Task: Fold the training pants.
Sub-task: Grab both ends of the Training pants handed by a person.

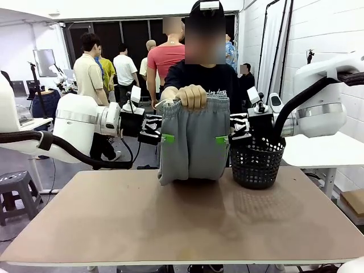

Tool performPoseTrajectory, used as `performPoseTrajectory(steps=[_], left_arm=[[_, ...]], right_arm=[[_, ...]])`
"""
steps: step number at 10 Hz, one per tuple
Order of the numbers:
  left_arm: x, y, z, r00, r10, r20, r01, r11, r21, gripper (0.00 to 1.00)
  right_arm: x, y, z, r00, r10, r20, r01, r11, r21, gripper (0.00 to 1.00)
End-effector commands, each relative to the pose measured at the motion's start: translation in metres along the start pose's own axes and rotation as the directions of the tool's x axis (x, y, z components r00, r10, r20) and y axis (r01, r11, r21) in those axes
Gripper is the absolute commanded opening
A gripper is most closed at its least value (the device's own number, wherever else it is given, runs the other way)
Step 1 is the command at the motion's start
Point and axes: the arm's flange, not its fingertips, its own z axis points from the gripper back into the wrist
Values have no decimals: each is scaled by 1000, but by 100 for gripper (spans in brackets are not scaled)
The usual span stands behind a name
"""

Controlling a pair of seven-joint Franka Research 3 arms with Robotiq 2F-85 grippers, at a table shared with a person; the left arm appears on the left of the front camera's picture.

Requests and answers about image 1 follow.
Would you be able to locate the person in white t-shirt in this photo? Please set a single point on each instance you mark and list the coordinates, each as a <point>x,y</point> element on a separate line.
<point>125,71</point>

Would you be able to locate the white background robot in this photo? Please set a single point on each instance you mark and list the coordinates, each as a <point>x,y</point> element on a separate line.
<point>61,75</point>

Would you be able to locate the person in cream polo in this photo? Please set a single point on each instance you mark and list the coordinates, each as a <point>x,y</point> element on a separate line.
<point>88,76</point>

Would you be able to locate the person's right hand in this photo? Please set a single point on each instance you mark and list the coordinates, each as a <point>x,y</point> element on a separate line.
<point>193,96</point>

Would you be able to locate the seated person in black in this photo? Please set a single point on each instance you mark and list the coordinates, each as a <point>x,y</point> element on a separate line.
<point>247,82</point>

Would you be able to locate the person in black t-shirt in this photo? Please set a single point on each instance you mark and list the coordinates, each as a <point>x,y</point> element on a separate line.
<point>182,74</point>

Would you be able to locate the brown cardboard box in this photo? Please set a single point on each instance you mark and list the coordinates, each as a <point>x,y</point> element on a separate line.
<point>354,204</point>

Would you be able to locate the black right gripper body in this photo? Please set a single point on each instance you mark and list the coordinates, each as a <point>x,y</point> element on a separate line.
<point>261,125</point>

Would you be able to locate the grey training pants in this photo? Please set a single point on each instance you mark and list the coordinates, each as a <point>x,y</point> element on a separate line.
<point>193,148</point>

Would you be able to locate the white curtain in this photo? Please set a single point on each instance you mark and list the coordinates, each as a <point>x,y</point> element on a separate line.
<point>271,51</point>

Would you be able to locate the black shoe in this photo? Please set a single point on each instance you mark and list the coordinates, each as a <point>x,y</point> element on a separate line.
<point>195,268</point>
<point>215,268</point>

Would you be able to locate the black pipe frame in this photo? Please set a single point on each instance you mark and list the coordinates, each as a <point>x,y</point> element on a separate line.
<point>283,42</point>

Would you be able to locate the grey wall board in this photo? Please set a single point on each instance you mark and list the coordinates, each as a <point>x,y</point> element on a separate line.
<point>44,63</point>

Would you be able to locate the black camera tripod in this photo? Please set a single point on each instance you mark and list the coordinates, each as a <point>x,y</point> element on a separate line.
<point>310,55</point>
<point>37,85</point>

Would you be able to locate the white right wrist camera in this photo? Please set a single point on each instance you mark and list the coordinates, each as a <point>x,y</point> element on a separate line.
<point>254,95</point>

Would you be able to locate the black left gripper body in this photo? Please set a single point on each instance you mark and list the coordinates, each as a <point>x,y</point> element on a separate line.
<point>132,123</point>

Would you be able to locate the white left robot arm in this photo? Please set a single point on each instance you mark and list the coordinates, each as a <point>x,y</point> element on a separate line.
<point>76,122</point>

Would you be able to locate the mannequin in floral blue shirt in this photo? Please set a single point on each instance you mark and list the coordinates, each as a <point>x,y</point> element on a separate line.
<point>231,55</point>

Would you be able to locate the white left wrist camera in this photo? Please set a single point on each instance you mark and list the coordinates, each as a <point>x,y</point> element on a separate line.
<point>136,94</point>

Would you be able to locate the black baseball cap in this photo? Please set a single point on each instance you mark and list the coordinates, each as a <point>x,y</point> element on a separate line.
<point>194,8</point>

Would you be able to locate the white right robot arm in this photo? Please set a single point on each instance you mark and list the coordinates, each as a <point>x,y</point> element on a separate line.
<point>318,85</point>

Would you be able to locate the half mannequin in blue jeans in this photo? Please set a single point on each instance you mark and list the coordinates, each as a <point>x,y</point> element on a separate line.
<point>47,105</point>

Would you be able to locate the grey plastic stool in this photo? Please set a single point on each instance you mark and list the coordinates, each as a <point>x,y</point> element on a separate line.
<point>17,185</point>

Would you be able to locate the black perforated plastic basket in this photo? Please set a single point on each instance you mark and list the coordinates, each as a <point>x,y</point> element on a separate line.
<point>256,170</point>

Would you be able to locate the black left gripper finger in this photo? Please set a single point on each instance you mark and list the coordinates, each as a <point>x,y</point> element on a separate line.
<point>155,138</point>
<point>153,120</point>

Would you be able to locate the mannequin in red crop top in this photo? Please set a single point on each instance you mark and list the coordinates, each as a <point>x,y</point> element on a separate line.
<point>165,59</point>

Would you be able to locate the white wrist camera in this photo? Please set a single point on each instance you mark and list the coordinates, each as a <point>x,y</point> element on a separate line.
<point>136,94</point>
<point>254,95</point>

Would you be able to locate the grey monitor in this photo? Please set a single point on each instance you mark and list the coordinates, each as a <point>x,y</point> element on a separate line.
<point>19,88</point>

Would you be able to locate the black crumpled cloth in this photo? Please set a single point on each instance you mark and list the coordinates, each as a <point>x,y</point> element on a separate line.
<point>147,167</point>

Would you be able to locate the white head camera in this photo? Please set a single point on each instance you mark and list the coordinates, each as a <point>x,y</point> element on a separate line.
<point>210,5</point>

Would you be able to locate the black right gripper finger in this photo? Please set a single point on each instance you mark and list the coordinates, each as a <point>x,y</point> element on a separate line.
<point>239,120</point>
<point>239,136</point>

